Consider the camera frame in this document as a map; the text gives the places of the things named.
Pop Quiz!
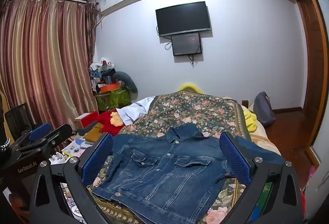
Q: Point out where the black framed screen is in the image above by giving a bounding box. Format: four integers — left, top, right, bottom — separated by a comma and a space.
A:
5, 103, 35, 141

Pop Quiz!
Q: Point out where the red and white box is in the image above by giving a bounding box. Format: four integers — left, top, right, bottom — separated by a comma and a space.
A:
74, 111, 99, 128

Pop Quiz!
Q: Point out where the pile of papers and booklets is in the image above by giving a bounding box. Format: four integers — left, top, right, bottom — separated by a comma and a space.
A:
50, 136, 93, 166

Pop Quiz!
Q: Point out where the wooden door frame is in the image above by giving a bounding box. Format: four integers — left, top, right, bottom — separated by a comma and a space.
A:
290, 0, 327, 166

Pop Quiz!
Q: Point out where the white shirt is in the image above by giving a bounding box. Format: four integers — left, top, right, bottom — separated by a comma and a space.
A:
116, 97, 156, 126

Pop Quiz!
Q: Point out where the green patterned storage bag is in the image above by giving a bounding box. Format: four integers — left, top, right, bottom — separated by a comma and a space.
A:
96, 87, 132, 111

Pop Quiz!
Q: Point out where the pile of mixed clothes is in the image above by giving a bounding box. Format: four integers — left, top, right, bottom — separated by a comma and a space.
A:
89, 57, 117, 86

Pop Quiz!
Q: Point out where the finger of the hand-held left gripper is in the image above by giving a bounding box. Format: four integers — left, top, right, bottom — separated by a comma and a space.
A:
15, 122, 51, 154
17, 124, 74, 161

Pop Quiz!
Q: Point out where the yellow pillow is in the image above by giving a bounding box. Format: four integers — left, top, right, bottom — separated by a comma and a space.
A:
178, 82, 204, 93

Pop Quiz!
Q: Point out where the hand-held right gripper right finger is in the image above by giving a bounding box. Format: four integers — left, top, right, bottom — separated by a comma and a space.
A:
218, 131, 304, 224

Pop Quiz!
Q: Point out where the dark post with bead string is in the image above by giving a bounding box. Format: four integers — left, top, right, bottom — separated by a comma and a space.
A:
0, 91, 12, 164

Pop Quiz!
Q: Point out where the orange box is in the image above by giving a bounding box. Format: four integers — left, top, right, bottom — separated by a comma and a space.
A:
100, 83, 119, 93

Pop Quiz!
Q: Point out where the striped pink curtain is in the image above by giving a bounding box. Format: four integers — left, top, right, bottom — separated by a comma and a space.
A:
0, 0, 100, 142

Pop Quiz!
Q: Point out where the grey pillow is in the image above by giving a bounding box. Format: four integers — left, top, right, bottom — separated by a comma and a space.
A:
112, 71, 139, 94

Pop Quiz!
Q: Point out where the red plush toy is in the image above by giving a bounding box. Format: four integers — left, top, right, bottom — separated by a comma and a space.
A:
96, 109, 124, 136

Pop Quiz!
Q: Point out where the grey backpack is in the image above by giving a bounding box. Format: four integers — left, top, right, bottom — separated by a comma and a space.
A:
253, 91, 276, 127

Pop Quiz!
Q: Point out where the beige patterned blanket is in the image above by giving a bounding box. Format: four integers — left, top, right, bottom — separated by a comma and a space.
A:
250, 121, 282, 155

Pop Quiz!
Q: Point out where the black wall television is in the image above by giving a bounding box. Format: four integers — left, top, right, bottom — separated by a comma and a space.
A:
155, 1, 212, 37

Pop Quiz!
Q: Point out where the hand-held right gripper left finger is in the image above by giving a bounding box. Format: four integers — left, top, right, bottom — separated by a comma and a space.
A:
29, 133, 114, 224

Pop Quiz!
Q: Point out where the blue denim jacket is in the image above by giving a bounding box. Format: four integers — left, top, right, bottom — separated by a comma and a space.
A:
91, 122, 284, 224

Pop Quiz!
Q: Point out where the pink floral cloth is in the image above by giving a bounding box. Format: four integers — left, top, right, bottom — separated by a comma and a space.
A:
307, 165, 317, 181

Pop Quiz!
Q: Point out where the yellow blanket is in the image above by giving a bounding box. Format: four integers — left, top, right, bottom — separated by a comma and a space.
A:
241, 104, 258, 133

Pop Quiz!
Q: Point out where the dark floral bedspread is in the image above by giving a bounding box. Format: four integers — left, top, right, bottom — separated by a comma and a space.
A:
86, 90, 252, 224

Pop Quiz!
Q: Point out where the small black wall monitor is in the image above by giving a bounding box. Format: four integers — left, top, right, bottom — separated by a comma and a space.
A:
171, 33, 202, 57

